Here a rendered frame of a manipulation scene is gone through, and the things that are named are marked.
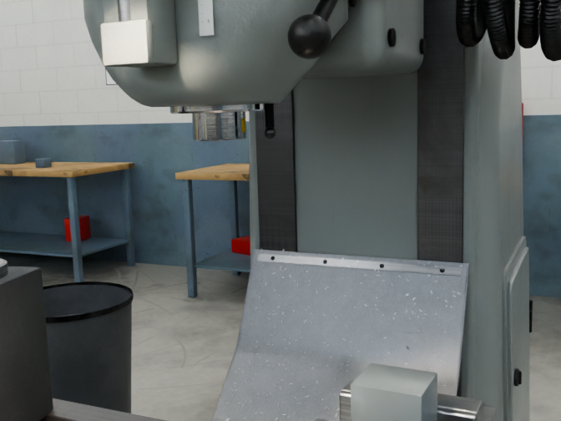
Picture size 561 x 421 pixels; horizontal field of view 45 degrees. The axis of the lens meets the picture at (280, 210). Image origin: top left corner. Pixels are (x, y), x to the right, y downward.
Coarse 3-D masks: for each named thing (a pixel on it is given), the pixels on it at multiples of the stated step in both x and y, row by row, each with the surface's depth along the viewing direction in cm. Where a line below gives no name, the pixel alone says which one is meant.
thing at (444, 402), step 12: (348, 384) 64; (348, 396) 62; (444, 396) 61; (456, 396) 61; (348, 408) 63; (444, 408) 59; (456, 408) 59; (468, 408) 59; (480, 408) 59; (492, 408) 68; (348, 420) 63; (444, 420) 59; (456, 420) 58; (468, 420) 58; (480, 420) 60; (492, 420) 67
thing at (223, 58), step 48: (96, 0) 54; (192, 0) 50; (240, 0) 49; (288, 0) 51; (96, 48) 56; (192, 48) 50; (240, 48) 50; (288, 48) 53; (144, 96) 54; (192, 96) 53; (240, 96) 53
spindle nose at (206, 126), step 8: (232, 112) 58; (240, 112) 59; (192, 120) 60; (200, 120) 59; (208, 120) 58; (216, 120) 58; (224, 120) 58; (232, 120) 59; (240, 120) 59; (192, 128) 60; (200, 128) 59; (208, 128) 58; (216, 128) 58; (224, 128) 58; (232, 128) 59; (240, 128) 59; (200, 136) 59; (208, 136) 59; (216, 136) 58; (224, 136) 58; (232, 136) 59; (240, 136) 59
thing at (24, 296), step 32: (0, 288) 76; (32, 288) 82; (0, 320) 76; (32, 320) 82; (0, 352) 76; (32, 352) 82; (0, 384) 76; (32, 384) 82; (0, 416) 76; (32, 416) 82
